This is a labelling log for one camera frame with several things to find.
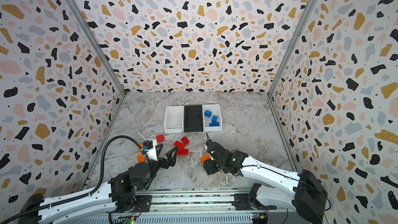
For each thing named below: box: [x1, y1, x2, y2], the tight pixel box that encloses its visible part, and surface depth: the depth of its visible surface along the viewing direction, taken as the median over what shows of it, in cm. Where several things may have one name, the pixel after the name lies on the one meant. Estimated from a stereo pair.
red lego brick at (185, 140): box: [180, 136, 190, 146], surface depth 96 cm
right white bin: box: [201, 104, 223, 132], surface depth 105 cm
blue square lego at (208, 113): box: [204, 109, 212, 118], surface depth 111 cm
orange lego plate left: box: [137, 154, 146, 163], surface depth 88 cm
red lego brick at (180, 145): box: [173, 140, 186, 150], surface depth 95 cm
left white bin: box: [163, 105, 185, 134], surface depth 105 cm
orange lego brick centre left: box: [200, 153, 211, 164], surface depth 90 cm
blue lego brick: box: [208, 121, 220, 127], surface depth 103 cm
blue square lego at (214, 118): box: [211, 115, 219, 123], surface depth 105 cm
